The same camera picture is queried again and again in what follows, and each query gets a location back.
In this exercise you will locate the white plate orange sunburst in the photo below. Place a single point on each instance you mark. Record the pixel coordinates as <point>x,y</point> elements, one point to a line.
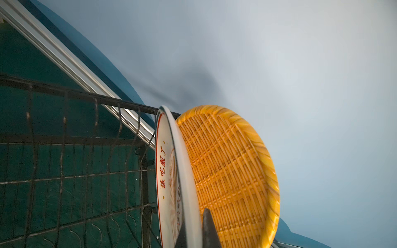
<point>178,207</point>

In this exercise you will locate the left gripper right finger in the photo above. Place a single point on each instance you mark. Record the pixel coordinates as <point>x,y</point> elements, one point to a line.
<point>210,236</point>

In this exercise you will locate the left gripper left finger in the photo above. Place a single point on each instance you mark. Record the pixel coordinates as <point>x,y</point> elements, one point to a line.
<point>182,238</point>

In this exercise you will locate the black wire dish rack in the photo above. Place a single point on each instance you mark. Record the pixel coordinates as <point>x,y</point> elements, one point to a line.
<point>77,169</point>

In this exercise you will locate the yellow woven wicker plate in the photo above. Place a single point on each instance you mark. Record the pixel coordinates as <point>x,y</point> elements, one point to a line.
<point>234,175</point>

